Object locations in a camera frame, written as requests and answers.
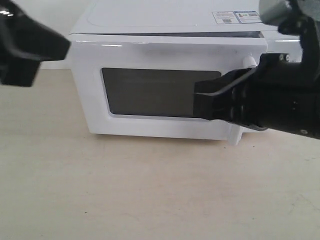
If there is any white microwave oven body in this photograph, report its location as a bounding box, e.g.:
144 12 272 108
69 0 302 78

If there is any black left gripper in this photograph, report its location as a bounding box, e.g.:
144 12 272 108
0 0 71 87

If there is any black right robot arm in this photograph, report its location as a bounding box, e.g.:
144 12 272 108
193 0 320 139

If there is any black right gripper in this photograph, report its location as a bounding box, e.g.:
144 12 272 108
194 53 320 139

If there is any white microwave door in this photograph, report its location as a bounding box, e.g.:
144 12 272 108
68 34 268 145

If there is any printed paper instruction sheet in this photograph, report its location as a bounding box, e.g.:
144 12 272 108
212 11 262 25

